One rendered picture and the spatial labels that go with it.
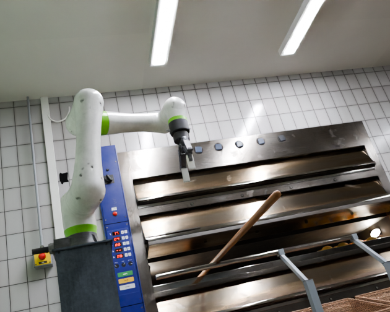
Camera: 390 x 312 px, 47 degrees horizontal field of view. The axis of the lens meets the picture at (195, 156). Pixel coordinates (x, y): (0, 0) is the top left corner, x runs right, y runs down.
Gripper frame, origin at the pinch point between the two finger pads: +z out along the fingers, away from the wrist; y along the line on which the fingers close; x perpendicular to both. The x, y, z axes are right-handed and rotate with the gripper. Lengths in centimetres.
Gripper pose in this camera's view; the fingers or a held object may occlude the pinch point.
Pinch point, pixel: (189, 173)
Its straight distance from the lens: 198.9
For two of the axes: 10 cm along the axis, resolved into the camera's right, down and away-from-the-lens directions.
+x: 9.6, -1.0, 2.5
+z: 2.0, 8.8, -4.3
